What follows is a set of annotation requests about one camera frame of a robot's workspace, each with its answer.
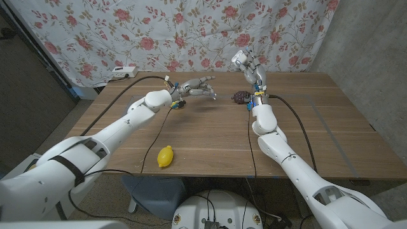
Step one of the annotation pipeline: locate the white robot chest edge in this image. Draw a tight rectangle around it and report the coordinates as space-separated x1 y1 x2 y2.
0 220 128 229

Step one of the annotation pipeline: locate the grey table leg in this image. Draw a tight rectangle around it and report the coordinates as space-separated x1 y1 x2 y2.
288 177 307 217

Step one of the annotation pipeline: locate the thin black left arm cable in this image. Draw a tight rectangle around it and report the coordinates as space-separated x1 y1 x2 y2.
68 107 174 220

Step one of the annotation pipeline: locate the black power adapter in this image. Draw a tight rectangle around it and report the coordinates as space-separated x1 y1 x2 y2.
268 215 293 229

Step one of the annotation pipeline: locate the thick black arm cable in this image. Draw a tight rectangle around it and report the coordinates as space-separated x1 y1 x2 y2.
55 75 174 220
268 94 318 173

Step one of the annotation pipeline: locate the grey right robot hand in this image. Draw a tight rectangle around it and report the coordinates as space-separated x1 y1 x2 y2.
231 46 270 111

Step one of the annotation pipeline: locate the yellow and black floor mat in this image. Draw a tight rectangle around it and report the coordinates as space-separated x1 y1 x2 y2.
24 158 41 172

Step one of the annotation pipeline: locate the floral print backdrop curtain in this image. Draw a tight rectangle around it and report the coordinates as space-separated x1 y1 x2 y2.
6 0 340 88

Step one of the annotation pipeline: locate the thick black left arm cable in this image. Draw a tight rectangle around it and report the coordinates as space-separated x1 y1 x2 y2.
55 75 174 220

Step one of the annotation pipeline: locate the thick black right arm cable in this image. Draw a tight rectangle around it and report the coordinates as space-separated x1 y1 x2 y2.
268 94 318 173

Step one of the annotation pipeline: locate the white AirPods case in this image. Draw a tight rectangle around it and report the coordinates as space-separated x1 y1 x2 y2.
231 50 248 67

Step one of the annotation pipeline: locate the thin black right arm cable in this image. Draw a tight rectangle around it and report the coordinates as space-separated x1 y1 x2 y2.
247 109 258 178

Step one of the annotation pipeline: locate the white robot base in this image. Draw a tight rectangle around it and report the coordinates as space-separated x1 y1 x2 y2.
171 190 263 229

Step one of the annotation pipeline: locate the white power strip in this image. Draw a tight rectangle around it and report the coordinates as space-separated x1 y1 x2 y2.
111 66 139 79

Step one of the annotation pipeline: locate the purple toy grape cluster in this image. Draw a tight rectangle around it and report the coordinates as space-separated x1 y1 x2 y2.
231 90 254 105

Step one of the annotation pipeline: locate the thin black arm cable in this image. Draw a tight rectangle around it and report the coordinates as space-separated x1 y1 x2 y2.
68 107 174 220
247 109 258 178

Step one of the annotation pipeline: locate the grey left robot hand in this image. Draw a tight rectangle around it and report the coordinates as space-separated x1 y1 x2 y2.
170 75 218 111

